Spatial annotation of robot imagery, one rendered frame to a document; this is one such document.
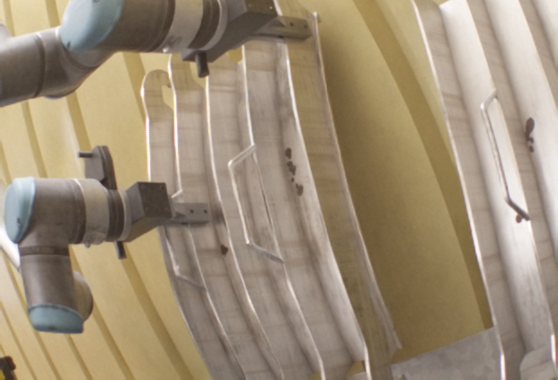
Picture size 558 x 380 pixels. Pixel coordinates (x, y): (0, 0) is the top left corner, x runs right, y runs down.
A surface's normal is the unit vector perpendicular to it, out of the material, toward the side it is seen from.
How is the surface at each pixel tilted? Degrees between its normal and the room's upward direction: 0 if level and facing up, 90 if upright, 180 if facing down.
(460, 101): 90
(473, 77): 69
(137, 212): 77
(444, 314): 90
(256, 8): 90
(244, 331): 90
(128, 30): 145
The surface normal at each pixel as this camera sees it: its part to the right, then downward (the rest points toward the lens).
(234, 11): -0.73, -0.02
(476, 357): -0.66, 0.19
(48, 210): 0.64, -0.19
